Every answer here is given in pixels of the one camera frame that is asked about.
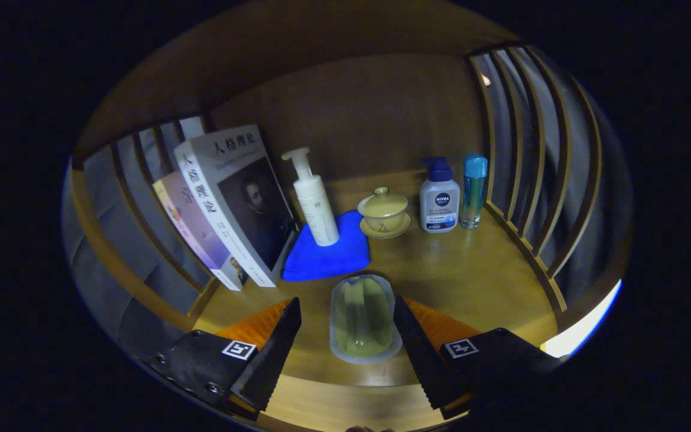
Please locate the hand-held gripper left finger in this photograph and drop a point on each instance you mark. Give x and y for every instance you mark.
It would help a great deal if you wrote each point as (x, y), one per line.
(270, 360)

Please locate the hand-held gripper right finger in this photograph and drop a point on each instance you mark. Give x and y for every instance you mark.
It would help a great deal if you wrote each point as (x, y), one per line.
(420, 360)

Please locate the green item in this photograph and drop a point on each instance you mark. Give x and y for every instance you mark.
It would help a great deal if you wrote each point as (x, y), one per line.
(362, 318)

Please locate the wooden countertop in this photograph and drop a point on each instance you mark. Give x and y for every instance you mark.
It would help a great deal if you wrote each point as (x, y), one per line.
(471, 282)

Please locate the brown wooden cabinet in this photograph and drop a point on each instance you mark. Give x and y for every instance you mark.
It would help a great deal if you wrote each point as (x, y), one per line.
(369, 108)

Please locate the folded blue cloth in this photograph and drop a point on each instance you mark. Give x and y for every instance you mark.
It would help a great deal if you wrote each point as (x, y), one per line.
(321, 261)

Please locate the yellow saucer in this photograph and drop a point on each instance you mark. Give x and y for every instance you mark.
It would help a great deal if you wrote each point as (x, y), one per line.
(403, 227)

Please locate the purple book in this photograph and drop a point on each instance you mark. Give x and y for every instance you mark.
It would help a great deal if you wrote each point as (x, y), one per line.
(192, 228)

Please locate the thick white book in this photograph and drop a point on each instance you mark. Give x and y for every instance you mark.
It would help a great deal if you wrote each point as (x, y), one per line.
(249, 204)

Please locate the yellow lidded teacup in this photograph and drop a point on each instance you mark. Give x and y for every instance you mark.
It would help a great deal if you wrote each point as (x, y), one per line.
(383, 207)

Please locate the white bottle with blue pump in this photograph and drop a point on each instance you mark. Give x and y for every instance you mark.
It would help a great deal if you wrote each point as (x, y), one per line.
(439, 201)

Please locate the slim teal bottle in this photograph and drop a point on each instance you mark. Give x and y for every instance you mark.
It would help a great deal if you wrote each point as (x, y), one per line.
(473, 192)

